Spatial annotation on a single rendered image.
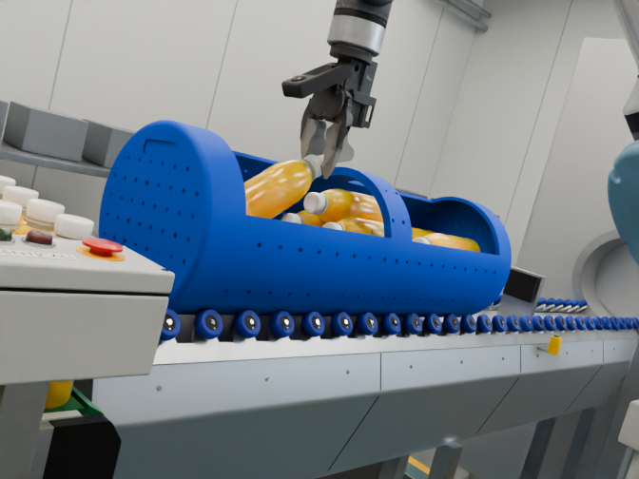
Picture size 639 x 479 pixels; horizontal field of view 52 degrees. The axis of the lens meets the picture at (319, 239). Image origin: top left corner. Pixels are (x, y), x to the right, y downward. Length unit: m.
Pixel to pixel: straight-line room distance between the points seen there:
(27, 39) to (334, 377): 3.51
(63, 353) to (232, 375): 0.47
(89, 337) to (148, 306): 0.06
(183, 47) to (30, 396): 4.31
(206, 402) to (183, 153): 0.36
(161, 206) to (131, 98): 3.72
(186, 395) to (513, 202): 5.73
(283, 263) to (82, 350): 0.46
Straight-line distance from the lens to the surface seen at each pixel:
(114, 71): 4.60
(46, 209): 0.80
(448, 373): 1.50
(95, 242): 0.62
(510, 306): 2.00
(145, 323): 0.62
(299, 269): 1.01
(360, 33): 1.09
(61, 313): 0.57
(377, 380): 1.29
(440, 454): 1.79
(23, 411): 0.63
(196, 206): 0.90
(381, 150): 6.34
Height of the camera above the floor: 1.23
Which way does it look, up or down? 7 degrees down
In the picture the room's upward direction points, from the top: 15 degrees clockwise
